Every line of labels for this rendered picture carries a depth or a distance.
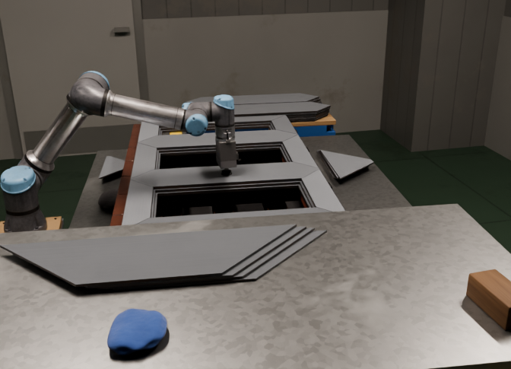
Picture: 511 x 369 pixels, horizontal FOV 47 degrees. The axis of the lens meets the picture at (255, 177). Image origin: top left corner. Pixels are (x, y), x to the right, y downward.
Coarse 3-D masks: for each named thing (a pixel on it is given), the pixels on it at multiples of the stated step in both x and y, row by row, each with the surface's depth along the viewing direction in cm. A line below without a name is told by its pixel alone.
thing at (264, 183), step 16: (160, 128) 291; (208, 128) 294; (240, 128) 295; (256, 128) 296; (272, 128) 289; (240, 144) 264; (256, 144) 265; (272, 144) 266; (288, 160) 248; (160, 192) 219; (176, 192) 220; (192, 192) 220; (208, 192) 221; (304, 192) 217
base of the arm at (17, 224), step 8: (8, 216) 212; (16, 216) 211; (24, 216) 211; (32, 216) 213; (40, 216) 217; (8, 224) 213; (16, 224) 211; (24, 224) 212; (32, 224) 213; (40, 224) 216; (8, 232) 212
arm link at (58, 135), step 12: (96, 72) 215; (108, 84) 216; (72, 108) 212; (60, 120) 215; (72, 120) 214; (48, 132) 217; (60, 132) 216; (72, 132) 218; (48, 144) 217; (60, 144) 218; (24, 156) 221; (36, 156) 219; (48, 156) 219; (36, 168) 219; (48, 168) 221
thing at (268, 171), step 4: (256, 164) 239; (260, 164) 239; (264, 164) 239; (268, 164) 239; (272, 164) 239; (256, 168) 235; (260, 168) 235; (264, 168) 235; (268, 168) 235; (272, 168) 235; (260, 172) 231; (264, 172) 231; (268, 172) 231; (272, 172) 231; (276, 172) 231; (260, 176) 228; (264, 176) 228; (268, 176) 227; (272, 176) 227; (276, 176) 227; (260, 180) 223
